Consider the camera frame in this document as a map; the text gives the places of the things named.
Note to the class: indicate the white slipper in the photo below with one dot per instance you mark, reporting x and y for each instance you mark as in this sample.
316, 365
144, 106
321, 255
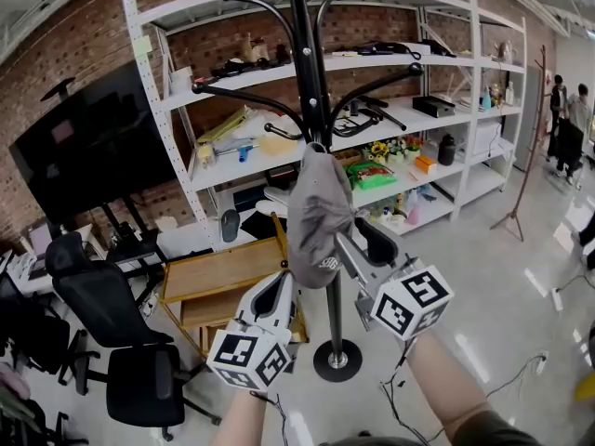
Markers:
272, 208
278, 194

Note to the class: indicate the red flower bunch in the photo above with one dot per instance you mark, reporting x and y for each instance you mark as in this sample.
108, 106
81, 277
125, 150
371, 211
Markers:
413, 146

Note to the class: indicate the brown wicker basket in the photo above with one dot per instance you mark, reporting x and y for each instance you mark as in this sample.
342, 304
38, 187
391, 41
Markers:
347, 157

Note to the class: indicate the sunflower bunch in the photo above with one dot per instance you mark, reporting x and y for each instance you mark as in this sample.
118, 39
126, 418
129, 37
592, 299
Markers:
377, 151

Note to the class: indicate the white plastic container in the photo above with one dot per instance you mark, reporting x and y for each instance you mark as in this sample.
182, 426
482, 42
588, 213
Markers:
181, 81

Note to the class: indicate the black flat box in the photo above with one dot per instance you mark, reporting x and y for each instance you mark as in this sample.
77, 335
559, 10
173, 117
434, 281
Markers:
433, 106

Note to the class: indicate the white bottle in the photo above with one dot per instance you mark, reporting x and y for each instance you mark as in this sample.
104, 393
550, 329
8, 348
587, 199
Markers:
510, 95

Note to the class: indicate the black metal coat rack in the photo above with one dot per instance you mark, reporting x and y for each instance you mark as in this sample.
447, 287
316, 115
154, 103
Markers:
310, 77

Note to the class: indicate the open laptop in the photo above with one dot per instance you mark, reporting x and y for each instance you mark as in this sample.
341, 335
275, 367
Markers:
39, 249

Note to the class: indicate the black mesh office chair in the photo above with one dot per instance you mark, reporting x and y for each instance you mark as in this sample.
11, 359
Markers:
93, 291

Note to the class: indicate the person's right forearm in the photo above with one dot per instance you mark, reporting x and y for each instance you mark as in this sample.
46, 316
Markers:
441, 379

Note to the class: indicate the grey baseball cap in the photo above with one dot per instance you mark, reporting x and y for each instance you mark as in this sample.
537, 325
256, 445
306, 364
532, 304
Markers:
316, 212

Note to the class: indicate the wooden three-tier shelf cart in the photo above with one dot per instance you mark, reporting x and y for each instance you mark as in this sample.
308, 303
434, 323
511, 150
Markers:
209, 272

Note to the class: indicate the pink cloth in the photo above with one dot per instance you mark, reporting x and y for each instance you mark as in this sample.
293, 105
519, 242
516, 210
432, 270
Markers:
11, 381

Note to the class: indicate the black swivel chair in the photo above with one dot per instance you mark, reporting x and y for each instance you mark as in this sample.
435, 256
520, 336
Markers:
569, 142

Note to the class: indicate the grey slipper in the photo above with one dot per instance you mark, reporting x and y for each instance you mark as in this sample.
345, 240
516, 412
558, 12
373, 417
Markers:
230, 226

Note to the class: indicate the white metal shelving unit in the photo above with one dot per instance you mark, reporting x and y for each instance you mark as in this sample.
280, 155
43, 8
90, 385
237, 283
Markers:
470, 86

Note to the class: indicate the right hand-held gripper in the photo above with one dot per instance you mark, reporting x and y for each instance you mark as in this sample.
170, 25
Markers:
409, 305

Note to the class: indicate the orange box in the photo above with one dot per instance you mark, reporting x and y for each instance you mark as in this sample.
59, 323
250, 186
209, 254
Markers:
425, 164

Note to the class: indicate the white power strip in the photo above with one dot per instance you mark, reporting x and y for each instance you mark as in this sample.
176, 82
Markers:
557, 299
541, 363

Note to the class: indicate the black jar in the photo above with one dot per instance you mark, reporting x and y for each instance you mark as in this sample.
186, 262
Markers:
446, 151

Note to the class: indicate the pink bottle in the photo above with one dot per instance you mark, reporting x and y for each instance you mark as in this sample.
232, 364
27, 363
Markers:
413, 214

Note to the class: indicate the dark blue box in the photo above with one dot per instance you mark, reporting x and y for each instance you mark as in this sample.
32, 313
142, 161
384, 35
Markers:
248, 200

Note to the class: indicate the green snack packet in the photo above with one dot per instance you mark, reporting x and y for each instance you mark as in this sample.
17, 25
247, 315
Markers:
372, 177

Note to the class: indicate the pale yellow long box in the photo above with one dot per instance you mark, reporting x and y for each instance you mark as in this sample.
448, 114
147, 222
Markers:
223, 126

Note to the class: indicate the black television top mount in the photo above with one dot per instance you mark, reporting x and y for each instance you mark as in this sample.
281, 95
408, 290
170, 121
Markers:
58, 84

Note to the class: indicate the teal bottle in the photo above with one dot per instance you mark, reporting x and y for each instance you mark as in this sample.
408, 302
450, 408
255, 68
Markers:
486, 101

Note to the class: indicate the white box appliance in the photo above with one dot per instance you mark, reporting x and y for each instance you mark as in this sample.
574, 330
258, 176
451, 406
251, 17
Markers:
487, 140

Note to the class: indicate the white flower bunch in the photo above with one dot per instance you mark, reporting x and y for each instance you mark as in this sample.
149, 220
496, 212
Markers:
397, 150

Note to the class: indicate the pale yellow foam block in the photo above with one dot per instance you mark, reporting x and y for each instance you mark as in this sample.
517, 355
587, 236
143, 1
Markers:
276, 146

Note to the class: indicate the yellow bag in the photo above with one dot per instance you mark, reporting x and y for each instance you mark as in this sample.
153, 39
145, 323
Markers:
586, 388

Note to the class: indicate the black folded cloth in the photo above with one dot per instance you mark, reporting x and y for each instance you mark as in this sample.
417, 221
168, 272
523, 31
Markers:
260, 226

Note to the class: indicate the person's shirt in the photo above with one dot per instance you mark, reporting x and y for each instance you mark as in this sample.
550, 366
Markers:
488, 432

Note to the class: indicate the black metal tube frame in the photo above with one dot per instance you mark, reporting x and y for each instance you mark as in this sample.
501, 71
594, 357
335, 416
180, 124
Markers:
372, 109

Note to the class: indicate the white desk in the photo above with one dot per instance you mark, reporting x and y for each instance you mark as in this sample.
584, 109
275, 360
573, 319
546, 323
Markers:
28, 284

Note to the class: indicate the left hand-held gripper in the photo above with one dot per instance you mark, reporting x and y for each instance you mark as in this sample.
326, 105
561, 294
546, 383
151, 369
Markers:
237, 356

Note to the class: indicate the beige wooden figurine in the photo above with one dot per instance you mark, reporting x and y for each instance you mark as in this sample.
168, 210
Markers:
255, 48

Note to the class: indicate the black television on stand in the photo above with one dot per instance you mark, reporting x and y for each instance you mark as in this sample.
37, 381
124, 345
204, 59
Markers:
93, 156

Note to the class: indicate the person's left forearm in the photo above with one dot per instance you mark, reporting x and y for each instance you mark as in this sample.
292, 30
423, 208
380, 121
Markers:
241, 421

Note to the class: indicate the glass kettle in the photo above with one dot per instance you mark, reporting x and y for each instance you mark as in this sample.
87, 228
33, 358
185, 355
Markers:
505, 51

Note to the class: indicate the brown wooden coat stand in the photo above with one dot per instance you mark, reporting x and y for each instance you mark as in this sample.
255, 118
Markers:
524, 156

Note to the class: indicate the pale yellow sticky note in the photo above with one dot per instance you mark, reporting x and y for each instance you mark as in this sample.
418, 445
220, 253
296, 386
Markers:
141, 45

